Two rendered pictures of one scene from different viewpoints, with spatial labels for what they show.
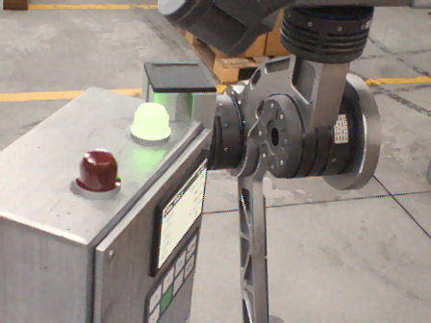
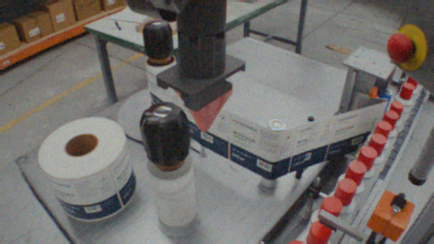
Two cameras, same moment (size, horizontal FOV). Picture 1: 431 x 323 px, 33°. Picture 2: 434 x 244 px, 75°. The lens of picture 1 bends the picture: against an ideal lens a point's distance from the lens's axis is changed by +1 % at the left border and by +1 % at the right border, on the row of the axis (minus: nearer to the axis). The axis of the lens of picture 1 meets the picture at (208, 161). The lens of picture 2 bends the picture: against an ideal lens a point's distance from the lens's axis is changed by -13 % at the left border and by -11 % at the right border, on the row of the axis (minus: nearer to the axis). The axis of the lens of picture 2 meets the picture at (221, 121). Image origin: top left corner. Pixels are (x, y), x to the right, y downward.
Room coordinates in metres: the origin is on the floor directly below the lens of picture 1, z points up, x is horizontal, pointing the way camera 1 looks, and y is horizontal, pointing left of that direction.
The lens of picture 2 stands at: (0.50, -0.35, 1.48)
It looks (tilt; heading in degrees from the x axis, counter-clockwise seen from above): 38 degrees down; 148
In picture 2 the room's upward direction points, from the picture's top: straight up
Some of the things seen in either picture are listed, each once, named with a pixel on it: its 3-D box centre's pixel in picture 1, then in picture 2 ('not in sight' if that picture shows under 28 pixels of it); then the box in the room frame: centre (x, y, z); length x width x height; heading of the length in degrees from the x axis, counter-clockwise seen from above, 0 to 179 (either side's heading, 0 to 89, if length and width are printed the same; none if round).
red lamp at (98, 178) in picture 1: (98, 170); not in sight; (0.35, 0.06, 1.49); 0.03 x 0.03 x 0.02
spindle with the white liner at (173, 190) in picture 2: not in sight; (171, 174); (0.10, -0.21, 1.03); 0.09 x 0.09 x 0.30
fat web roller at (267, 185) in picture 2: not in sight; (272, 157); (0.12, 0.02, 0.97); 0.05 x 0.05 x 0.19
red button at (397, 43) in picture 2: not in sight; (401, 47); (0.33, 0.03, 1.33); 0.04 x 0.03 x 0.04; 162
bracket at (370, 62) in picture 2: not in sight; (372, 61); (0.13, 0.32, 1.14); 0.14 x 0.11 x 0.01; 107
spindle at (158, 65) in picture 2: not in sight; (161, 70); (-0.28, -0.07, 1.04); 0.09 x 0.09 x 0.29
